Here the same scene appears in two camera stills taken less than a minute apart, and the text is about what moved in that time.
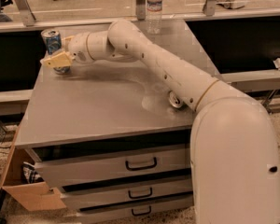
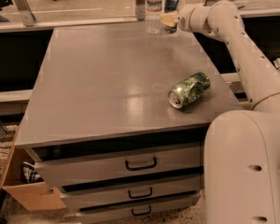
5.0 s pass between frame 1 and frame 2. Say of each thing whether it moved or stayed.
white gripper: moved
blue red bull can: moved
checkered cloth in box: stayed
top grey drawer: stayed
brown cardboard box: stayed
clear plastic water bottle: stayed
